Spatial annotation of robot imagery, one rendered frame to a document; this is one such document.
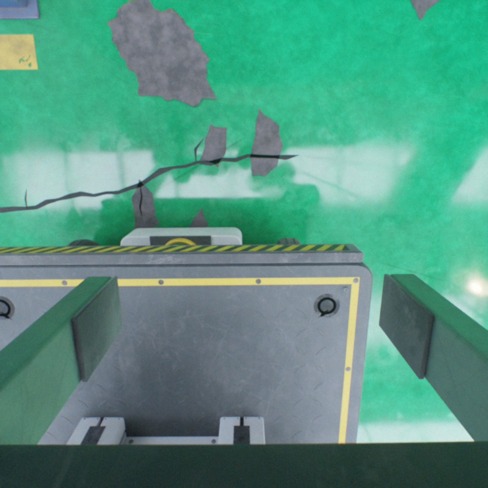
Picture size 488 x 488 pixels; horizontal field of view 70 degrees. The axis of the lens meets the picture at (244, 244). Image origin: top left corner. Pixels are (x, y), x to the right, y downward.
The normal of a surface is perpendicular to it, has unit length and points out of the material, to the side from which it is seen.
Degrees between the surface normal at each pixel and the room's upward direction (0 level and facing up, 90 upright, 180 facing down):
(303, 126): 0
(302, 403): 0
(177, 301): 0
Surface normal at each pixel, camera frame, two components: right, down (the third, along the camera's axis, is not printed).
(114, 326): 1.00, -0.01
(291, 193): 0.00, 0.27
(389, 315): -1.00, 0.01
